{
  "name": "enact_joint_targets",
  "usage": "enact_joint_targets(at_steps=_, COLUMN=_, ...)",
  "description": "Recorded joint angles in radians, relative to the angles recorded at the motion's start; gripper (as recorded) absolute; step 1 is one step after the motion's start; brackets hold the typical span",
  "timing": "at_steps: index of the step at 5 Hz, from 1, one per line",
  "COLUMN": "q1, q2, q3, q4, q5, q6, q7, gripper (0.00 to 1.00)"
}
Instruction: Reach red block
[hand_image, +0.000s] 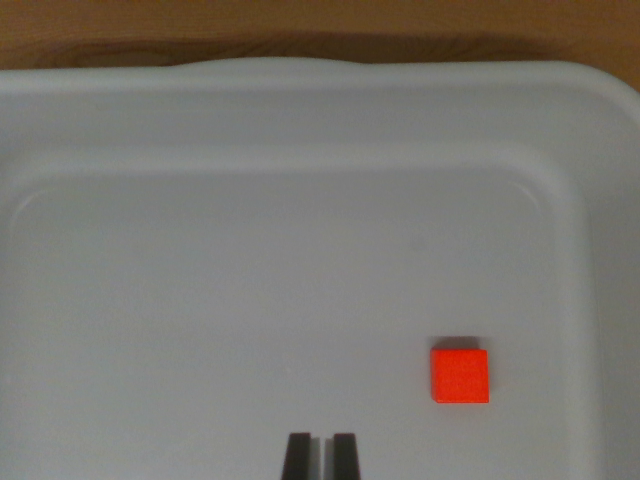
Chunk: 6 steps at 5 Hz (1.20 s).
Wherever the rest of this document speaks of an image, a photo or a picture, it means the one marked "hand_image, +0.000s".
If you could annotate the red cube block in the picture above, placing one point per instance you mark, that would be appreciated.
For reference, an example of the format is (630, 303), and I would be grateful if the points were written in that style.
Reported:
(459, 376)

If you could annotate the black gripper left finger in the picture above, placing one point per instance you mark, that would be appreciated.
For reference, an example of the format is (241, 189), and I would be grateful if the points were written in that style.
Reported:
(298, 457)

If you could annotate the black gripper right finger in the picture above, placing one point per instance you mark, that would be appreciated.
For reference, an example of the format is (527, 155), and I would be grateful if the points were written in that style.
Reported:
(345, 457)

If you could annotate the white plastic tray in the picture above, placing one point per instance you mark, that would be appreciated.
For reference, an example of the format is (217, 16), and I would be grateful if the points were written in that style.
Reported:
(260, 280)

